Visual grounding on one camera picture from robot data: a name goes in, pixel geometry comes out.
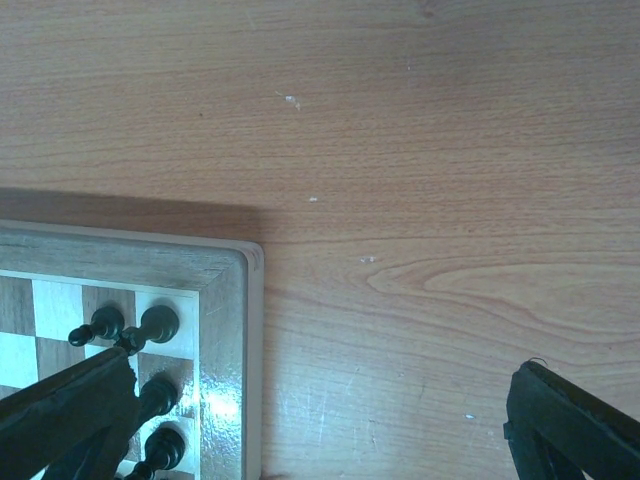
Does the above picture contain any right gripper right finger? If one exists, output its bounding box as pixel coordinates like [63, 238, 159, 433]
[503, 360, 639, 479]

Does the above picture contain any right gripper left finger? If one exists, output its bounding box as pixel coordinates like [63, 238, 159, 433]
[1, 347, 141, 479]

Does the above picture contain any black chess knight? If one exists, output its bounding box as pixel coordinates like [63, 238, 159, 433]
[137, 373, 179, 428]

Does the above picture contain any black chess bishop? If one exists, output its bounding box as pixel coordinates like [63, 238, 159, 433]
[124, 427, 186, 480]

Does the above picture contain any black chess pawn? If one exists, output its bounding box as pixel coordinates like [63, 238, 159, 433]
[68, 305, 125, 347]

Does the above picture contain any black chess rook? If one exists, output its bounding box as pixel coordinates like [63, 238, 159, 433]
[114, 305, 180, 356]

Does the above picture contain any wooden chess board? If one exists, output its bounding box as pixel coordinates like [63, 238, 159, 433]
[1, 220, 264, 479]

